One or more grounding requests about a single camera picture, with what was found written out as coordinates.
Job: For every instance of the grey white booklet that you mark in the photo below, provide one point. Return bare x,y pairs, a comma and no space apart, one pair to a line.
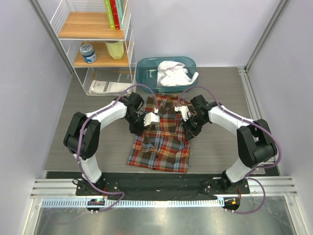
109,83

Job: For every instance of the white slotted cable duct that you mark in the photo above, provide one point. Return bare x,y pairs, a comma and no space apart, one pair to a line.
94,203

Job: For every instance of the teal plastic basin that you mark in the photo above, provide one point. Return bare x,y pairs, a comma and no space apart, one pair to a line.
146,73

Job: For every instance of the plaid flannel long sleeve shirt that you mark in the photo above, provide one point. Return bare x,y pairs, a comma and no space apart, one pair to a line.
163,146

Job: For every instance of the red book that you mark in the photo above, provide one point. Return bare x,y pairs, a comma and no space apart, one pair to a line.
115,14

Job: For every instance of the blue white jar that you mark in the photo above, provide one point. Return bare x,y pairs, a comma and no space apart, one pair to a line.
88,53

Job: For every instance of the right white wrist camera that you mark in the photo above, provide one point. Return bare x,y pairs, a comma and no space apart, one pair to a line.
183,110

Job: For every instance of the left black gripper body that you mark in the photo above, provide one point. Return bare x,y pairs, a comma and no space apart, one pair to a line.
136,122

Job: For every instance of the teal book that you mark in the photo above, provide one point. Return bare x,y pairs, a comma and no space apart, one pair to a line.
120,10

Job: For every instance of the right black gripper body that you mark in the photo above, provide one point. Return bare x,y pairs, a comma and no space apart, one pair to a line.
193,125

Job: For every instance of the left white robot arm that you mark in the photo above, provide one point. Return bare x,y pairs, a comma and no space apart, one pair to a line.
83,133

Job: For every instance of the yellow plastic container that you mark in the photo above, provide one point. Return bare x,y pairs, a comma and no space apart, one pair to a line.
115,49

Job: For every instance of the white long sleeve shirt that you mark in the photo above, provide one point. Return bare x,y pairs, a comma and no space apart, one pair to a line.
174,74

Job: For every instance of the white wire wooden shelf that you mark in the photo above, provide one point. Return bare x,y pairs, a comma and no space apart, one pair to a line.
79,22

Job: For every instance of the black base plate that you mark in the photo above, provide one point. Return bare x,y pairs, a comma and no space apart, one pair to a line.
161,184

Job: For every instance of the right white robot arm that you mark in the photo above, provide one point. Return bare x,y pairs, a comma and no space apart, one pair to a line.
254,143

